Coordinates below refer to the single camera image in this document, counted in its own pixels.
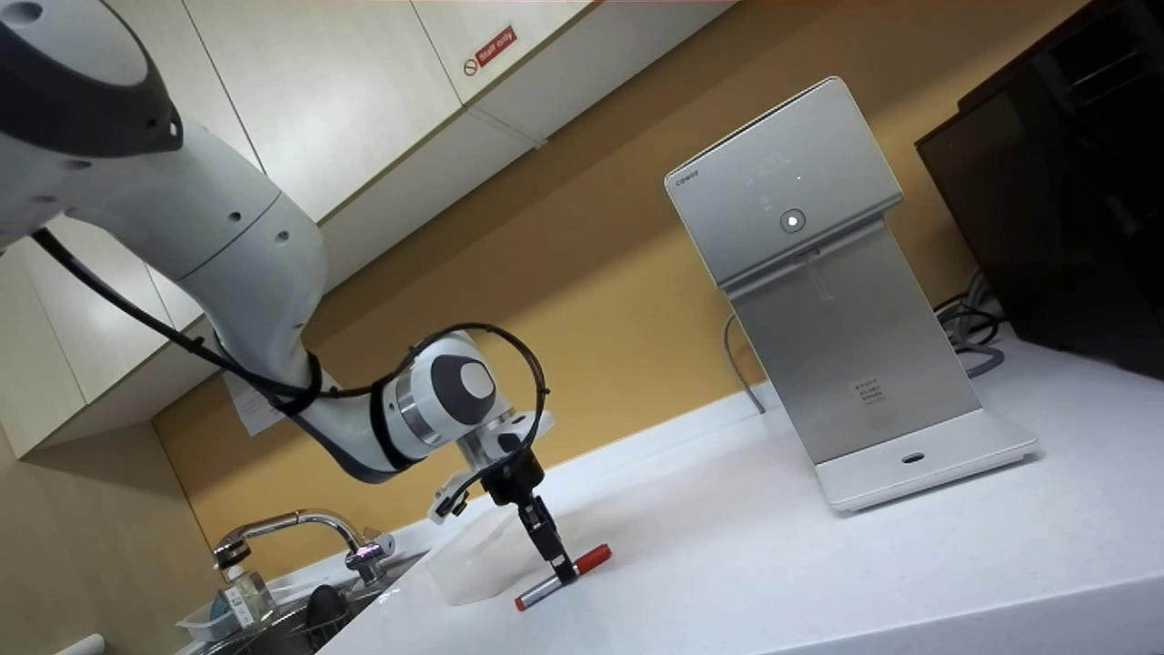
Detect cream wall cabinet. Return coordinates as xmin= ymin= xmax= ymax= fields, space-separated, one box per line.
xmin=0 ymin=0 xmax=744 ymax=462

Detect orange marker with grey barrel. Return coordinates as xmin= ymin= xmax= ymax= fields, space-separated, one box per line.
xmin=511 ymin=541 xmax=617 ymax=615

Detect steel kitchen sink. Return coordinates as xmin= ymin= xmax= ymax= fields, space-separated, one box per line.
xmin=177 ymin=544 xmax=431 ymax=655

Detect chrome sink faucet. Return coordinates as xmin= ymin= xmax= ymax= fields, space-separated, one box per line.
xmin=212 ymin=504 xmax=399 ymax=579

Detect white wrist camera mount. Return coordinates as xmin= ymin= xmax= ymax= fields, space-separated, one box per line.
xmin=426 ymin=406 xmax=558 ymax=522

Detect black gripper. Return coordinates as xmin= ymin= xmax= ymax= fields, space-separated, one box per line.
xmin=476 ymin=444 xmax=581 ymax=590

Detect clear soap bottle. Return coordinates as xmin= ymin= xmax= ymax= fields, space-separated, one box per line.
xmin=215 ymin=541 xmax=278 ymax=632

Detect coiled black power cables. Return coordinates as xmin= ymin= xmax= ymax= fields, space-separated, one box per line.
xmin=933 ymin=273 xmax=1011 ymax=377

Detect grey dispenser power cord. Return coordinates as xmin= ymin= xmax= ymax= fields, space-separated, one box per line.
xmin=722 ymin=308 xmax=770 ymax=419

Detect red warning sticker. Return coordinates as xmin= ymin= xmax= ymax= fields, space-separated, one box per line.
xmin=459 ymin=21 xmax=524 ymax=80

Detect black appliance cabinet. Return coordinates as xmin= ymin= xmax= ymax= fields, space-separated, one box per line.
xmin=912 ymin=0 xmax=1164 ymax=380

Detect silver water dispenser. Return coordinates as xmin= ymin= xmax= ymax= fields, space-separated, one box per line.
xmin=663 ymin=72 xmax=1045 ymax=521

